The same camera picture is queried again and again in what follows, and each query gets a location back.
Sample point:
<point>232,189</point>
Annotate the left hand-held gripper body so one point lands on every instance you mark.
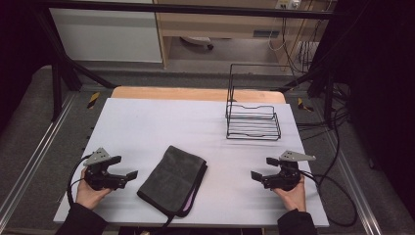
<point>98,178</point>

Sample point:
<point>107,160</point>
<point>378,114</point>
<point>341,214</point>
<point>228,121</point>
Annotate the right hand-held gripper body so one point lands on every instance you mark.
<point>287,178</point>

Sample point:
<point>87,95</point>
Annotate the dark grey towel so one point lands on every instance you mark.
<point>173,179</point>

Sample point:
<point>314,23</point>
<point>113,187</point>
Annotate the person's left hand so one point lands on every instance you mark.
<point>88,196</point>

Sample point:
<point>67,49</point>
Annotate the person's right hand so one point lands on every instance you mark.
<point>295,199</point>

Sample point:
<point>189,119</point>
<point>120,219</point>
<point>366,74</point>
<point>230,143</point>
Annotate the white table cover sheet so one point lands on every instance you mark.
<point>163,130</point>

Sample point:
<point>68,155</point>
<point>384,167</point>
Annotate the black curtain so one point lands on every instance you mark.
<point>19,49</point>
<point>381,98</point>

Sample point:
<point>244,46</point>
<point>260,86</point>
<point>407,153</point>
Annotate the white cabinet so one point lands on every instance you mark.
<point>107,36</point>

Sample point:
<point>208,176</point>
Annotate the white chair base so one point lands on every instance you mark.
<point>197,41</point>

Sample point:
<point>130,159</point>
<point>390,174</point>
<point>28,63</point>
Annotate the light wooden desk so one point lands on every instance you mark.
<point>221,23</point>

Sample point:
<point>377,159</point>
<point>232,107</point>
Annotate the white power strip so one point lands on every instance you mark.
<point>288,4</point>

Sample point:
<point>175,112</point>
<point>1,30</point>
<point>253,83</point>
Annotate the aluminium floor rail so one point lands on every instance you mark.
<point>36,153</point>
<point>355,182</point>

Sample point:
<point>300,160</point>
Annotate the black metal frame stand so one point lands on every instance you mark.
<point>323,81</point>
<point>62,71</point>

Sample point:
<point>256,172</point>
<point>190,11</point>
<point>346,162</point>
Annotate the black metal frame crossbar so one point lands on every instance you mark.
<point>195,8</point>

